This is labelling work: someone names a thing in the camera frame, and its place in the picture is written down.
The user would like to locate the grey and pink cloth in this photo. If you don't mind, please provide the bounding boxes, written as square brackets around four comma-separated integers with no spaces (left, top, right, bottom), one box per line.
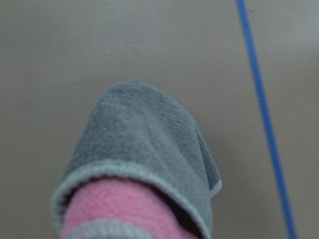
[51,81,222,239]

